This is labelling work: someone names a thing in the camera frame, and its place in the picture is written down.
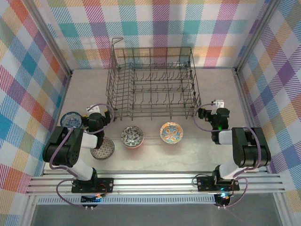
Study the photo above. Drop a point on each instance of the small controller board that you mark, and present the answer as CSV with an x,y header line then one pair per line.
x,y
90,199
223,199

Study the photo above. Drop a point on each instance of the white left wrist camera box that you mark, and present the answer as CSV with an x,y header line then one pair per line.
x,y
95,108

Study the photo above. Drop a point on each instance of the leaf pattern bowl pink outside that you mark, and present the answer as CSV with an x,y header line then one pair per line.
x,y
131,136

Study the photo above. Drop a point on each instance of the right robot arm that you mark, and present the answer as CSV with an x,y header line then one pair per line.
x,y
249,148

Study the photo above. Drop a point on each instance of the geometric lattice pattern bowl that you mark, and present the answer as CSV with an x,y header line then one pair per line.
x,y
107,150

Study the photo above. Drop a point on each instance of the aluminium frame post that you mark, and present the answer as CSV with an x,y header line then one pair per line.
x,y
51,42
254,35

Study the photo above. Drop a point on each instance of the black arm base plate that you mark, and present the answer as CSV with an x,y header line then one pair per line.
x,y
204,183
107,182

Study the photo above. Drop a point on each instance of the orange and teal bowl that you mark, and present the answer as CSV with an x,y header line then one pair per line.
x,y
171,132

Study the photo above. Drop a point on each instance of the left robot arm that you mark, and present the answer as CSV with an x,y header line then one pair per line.
x,y
63,146

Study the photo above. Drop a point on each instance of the aluminium side rail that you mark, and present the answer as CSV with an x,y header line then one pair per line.
x,y
243,94
64,94

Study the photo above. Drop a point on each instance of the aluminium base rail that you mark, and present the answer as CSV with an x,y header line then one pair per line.
x,y
152,182

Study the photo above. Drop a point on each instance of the blue floral bowl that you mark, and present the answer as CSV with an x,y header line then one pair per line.
x,y
70,121

